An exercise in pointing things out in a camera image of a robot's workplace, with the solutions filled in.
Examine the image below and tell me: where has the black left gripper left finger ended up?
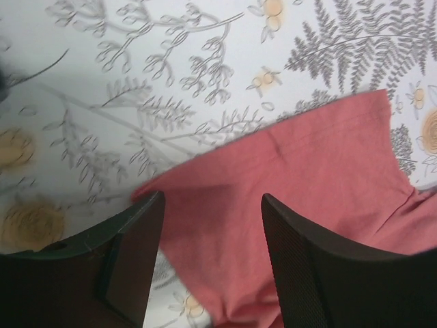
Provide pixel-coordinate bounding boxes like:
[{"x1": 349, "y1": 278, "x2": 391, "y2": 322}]
[{"x1": 1, "y1": 191, "x2": 165, "y2": 327}]

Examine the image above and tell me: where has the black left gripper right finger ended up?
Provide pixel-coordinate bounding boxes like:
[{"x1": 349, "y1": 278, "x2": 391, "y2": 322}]
[{"x1": 261, "y1": 194, "x2": 436, "y2": 327}]

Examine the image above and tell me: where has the dusty rose t-shirt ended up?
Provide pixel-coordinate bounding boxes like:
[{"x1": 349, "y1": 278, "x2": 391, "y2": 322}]
[{"x1": 132, "y1": 90, "x2": 436, "y2": 327}]

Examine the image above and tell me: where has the floral patterned table mat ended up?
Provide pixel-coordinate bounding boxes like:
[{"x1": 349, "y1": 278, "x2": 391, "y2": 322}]
[{"x1": 1, "y1": 1, "x2": 436, "y2": 327}]

